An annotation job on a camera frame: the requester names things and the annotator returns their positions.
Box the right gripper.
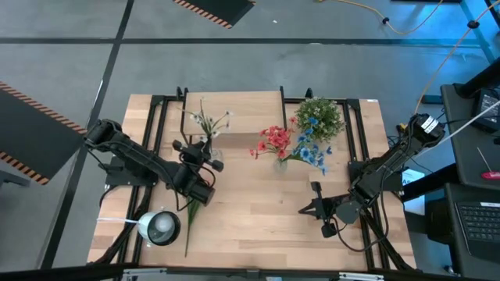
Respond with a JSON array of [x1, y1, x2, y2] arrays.
[[298, 180, 341, 240]]

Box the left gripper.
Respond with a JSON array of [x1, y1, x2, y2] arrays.
[[172, 132, 225, 175]]

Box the white artificial flower bunch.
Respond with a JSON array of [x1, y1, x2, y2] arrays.
[[182, 97, 234, 157]]

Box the flared narrow-neck glass vase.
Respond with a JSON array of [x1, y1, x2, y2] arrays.
[[272, 158, 289, 175]]

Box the blue artificial flower bunch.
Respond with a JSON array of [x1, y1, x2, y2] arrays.
[[291, 116, 333, 176]]

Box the orange-red artificial flower bunch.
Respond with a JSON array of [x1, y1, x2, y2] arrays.
[[248, 116, 301, 167]]

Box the white spotlight lamp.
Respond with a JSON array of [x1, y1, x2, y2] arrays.
[[136, 210, 182, 247]]

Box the green potted plant black pot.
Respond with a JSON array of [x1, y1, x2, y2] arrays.
[[295, 96, 347, 144]]

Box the black mat with striped edge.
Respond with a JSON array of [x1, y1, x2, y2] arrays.
[[171, 0, 257, 30], [0, 80, 89, 187]]

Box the black office desk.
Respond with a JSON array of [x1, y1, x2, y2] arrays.
[[440, 58, 500, 190], [425, 182, 500, 276]]

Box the black keyboard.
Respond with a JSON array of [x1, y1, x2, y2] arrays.
[[455, 201, 500, 245]]

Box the black crossbar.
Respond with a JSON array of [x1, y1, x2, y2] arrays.
[[0, 263, 500, 281]]

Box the black electronic device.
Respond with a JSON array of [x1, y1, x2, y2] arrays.
[[471, 87, 500, 133]]

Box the black metal rig frame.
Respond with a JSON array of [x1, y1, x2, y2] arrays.
[[87, 85, 417, 274]]

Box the silver metal bracket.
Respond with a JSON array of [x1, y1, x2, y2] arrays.
[[337, 272, 386, 281], [123, 267, 169, 279]]

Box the white lamp cable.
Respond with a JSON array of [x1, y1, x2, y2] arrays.
[[96, 217, 140, 226]]

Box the red-handled tool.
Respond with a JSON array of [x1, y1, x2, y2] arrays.
[[476, 146, 500, 181]]

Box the yellow cable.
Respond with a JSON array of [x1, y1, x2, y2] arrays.
[[316, 0, 445, 36], [413, 0, 500, 116]]

